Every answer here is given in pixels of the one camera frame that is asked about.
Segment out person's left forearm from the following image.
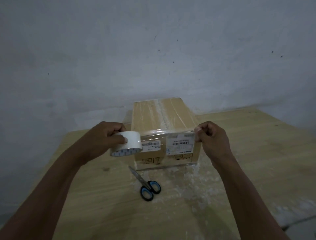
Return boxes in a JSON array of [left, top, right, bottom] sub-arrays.
[[0, 148, 86, 240]]

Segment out brown cardboard box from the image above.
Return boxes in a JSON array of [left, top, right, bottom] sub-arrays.
[[130, 98, 202, 171]]

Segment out person's right hand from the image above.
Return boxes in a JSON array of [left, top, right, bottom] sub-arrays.
[[194, 121, 233, 167]]

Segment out black handled scissors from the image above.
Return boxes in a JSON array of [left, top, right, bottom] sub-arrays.
[[128, 166, 162, 202]]

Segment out clear tape roll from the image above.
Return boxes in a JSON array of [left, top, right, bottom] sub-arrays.
[[109, 128, 198, 157]]

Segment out person's right forearm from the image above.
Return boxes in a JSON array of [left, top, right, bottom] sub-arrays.
[[212, 156, 291, 240]]

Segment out person's left hand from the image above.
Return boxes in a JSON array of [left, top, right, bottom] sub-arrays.
[[74, 121, 129, 165]]

